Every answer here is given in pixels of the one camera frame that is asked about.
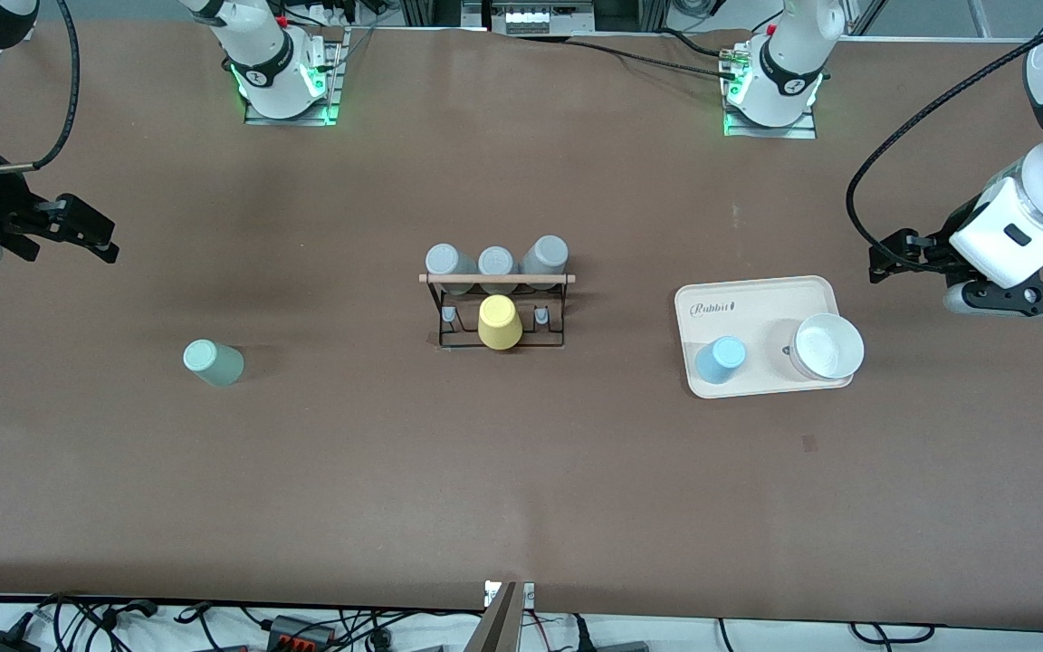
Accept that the pale green plastic cup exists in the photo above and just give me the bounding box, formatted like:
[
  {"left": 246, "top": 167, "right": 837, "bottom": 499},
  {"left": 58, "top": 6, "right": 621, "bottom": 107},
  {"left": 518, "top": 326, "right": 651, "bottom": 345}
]
[{"left": 182, "top": 340, "right": 246, "bottom": 388}]

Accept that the light blue plastic cup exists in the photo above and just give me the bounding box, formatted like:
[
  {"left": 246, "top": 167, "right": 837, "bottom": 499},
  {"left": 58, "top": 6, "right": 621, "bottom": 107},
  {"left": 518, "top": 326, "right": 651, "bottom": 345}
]
[{"left": 695, "top": 336, "right": 749, "bottom": 387}]

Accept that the white bowl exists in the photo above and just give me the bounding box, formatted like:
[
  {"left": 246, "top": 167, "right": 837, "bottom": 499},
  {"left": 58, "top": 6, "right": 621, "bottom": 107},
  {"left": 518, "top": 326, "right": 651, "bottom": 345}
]
[{"left": 788, "top": 312, "right": 866, "bottom": 382}]

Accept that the cream tray with Rabbit print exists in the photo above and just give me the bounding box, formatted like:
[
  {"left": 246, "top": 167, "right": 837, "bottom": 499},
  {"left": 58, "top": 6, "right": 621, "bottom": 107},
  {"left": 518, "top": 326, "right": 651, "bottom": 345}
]
[{"left": 674, "top": 275, "right": 856, "bottom": 400}]

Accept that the yellow plastic cup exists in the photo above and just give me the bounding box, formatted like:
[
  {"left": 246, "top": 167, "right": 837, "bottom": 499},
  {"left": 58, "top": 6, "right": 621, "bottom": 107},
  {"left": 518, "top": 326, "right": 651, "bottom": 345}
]
[{"left": 478, "top": 295, "right": 524, "bottom": 351}]

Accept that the grey adapter with red connectors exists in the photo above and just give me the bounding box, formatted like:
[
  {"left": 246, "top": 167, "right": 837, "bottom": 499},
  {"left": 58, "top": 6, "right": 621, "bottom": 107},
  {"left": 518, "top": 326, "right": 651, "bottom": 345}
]
[{"left": 266, "top": 615, "right": 338, "bottom": 652}]

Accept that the white power strip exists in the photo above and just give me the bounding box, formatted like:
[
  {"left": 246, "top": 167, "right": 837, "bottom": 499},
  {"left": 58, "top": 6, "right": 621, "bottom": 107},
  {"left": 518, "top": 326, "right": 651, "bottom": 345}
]
[{"left": 491, "top": 0, "right": 597, "bottom": 36}]

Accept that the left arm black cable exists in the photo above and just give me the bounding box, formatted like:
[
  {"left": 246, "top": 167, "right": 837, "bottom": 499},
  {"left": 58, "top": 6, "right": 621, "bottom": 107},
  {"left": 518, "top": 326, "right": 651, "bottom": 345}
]
[{"left": 846, "top": 16, "right": 1043, "bottom": 273}]

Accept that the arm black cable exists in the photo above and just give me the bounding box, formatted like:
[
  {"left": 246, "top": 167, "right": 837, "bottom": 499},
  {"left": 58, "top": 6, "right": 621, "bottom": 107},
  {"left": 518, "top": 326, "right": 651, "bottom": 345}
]
[
  {"left": 846, "top": 16, "right": 1043, "bottom": 273},
  {"left": 0, "top": 0, "right": 81, "bottom": 175}
]

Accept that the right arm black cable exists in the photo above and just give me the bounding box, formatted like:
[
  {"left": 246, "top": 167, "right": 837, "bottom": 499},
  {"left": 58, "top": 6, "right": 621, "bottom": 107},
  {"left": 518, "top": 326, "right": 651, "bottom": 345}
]
[{"left": 0, "top": 0, "right": 81, "bottom": 175}]

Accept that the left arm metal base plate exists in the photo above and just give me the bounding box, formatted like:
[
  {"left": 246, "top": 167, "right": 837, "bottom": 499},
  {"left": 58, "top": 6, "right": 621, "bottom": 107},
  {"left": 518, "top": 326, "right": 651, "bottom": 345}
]
[{"left": 722, "top": 43, "right": 819, "bottom": 140}]

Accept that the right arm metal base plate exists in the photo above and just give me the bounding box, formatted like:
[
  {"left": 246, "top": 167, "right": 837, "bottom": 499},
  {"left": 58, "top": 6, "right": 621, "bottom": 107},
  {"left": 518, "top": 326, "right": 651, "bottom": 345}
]
[{"left": 243, "top": 25, "right": 347, "bottom": 127}]

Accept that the black braided table cable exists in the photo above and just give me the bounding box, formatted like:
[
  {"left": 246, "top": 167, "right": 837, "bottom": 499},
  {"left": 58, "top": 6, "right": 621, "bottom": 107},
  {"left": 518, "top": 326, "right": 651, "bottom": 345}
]
[{"left": 565, "top": 34, "right": 742, "bottom": 79}]

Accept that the black wire cup rack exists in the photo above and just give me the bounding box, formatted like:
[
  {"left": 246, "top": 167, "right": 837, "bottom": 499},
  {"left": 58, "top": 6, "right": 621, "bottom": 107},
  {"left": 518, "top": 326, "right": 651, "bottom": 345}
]
[{"left": 418, "top": 272, "right": 577, "bottom": 351}]

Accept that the black looped floor cable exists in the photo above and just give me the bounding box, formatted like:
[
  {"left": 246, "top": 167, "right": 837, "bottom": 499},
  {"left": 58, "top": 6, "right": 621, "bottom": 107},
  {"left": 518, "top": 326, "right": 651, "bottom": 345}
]
[{"left": 850, "top": 621, "right": 936, "bottom": 647}]

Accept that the wooden wedge post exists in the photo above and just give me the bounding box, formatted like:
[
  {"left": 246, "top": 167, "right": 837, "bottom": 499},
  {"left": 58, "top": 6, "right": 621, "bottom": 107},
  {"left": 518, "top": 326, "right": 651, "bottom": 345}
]
[{"left": 467, "top": 581, "right": 524, "bottom": 652}]

